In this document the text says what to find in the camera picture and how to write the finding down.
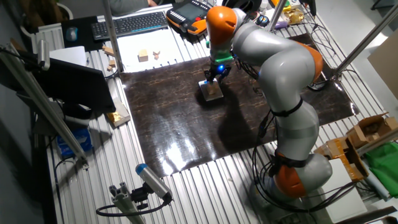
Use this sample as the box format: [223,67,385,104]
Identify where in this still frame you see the black camera cable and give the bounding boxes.
[95,198,174,218]

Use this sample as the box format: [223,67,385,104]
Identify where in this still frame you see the black mouse pad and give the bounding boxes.
[60,15,105,53]

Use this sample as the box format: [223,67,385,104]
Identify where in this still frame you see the black camera clamp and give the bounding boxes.
[130,183,152,211]

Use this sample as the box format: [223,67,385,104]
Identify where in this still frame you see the thin silver post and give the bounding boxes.
[266,0,289,32]

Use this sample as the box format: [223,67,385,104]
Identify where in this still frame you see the beige cardboard sheet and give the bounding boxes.
[367,29,398,100]

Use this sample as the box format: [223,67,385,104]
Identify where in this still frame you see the silver digital pocket scale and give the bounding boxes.
[198,79,224,103]

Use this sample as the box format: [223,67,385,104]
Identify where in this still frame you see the small wooden block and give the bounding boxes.
[206,82,220,96]

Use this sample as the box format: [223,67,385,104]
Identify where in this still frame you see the orange black teach pendant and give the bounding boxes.
[165,0,212,36]

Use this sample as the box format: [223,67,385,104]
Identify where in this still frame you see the open brown cardboard box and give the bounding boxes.
[346,111,398,149]

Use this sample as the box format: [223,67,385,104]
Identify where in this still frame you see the short aluminium extrusion stub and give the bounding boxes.
[108,182,147,224]

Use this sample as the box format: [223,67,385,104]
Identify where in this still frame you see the silver camera with blue cap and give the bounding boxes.
[135,163,174,202]

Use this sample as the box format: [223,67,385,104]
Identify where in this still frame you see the grey computer mouse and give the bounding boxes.
[65,26,79,42]

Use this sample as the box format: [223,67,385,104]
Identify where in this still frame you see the gold foil wrapper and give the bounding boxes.
[283,8,305,26]

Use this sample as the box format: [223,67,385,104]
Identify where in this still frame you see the black stand base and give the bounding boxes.
[307,72,341,91]

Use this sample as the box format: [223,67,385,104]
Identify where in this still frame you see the blue tissue pack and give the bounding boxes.
[56,127,93,158]

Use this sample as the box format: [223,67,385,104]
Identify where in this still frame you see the black laptop screen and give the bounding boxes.
[30,57,117,114]

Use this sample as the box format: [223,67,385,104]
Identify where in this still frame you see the white flat box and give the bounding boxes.
[317,157,368,224]

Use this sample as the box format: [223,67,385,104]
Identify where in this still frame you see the white paper sheet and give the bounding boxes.
[116,26,184,73]

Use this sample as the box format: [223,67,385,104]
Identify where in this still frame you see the black filament spool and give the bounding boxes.
[221,0,262,13]

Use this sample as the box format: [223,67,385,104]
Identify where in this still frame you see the long slanted aluminium beam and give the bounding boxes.
[0,43,90,169]

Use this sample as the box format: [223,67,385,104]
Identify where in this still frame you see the white paper stack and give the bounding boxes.
[49,45,88,67]

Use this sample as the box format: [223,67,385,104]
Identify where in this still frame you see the round black tape measure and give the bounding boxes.
[255,14,271,28]

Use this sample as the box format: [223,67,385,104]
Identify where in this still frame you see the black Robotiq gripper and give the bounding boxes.
[204,63,233,85]

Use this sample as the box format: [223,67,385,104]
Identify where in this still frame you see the upright aluminium post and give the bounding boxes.
[102,0,124,73]

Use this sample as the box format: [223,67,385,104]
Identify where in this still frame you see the small cardboard box gold content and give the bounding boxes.
[106,96,132,128]

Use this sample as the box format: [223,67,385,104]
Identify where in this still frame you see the black computer keyboard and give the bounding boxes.
[90,11,169,41]

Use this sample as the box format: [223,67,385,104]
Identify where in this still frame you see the green cloth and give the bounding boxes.
[364,141,398,198]

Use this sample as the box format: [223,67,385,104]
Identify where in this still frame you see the dark marble pattern mat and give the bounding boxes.
[119,32,361,179]

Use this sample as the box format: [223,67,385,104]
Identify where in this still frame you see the silver cylindrical camera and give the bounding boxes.
[36,39,51,72]

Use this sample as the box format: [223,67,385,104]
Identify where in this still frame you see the slanted aluminium stand pole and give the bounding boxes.
[332,2,398,80]

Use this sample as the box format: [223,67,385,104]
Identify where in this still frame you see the orange taped cardboard box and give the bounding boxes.
[313,136,369,183]

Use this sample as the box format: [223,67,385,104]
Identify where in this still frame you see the person in grey shirt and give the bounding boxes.
[108,0,159,17]

